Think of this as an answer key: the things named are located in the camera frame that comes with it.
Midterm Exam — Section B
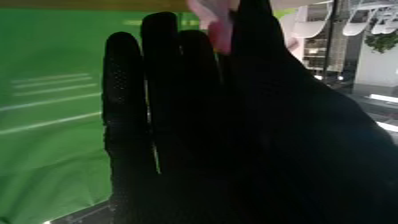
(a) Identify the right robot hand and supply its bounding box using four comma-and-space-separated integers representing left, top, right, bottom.
100, 0, 398, 224

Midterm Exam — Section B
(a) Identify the pink flower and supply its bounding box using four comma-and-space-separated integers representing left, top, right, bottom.
186, 0, 242, 56

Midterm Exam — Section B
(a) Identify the green plant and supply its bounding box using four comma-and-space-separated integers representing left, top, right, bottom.
363, 30, 398, 55

